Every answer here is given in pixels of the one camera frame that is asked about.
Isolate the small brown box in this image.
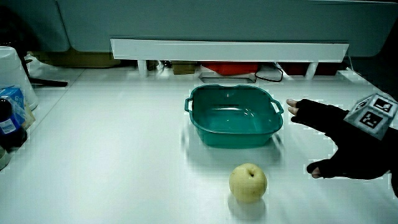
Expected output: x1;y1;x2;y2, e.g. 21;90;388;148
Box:
170;62;197;75

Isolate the black cable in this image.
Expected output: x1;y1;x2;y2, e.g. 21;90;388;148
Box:
254;65;284;83

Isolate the white plastic container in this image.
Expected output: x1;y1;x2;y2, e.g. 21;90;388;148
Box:
0;45;39;111

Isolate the dark red box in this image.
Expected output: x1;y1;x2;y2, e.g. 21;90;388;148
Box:
279;62;343;77

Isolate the person's right hand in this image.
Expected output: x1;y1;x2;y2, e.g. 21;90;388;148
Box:
285;92;398;180

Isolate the yellow pear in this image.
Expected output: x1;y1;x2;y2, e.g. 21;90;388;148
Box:
228;162;268;204

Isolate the dark bottle with blue label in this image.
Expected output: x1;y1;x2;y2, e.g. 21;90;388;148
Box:
0;98;29;151

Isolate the blue carton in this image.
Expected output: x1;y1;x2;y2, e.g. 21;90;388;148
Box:
0;86;26;126

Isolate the white desk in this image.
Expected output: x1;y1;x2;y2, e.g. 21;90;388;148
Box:
0;65;398;224

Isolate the black stand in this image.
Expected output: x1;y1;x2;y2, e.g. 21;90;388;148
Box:
18;46;69;88

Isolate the brown cardboard box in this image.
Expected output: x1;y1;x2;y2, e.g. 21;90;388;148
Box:
30;49;121;69

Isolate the white flat tray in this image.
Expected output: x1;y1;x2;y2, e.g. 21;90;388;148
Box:
198;72;257;85

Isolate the white desk shelf riser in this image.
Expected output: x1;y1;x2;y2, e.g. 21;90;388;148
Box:
110;38;350;80

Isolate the green plastic basin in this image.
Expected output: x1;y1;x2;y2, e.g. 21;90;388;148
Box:
184;83;285;148

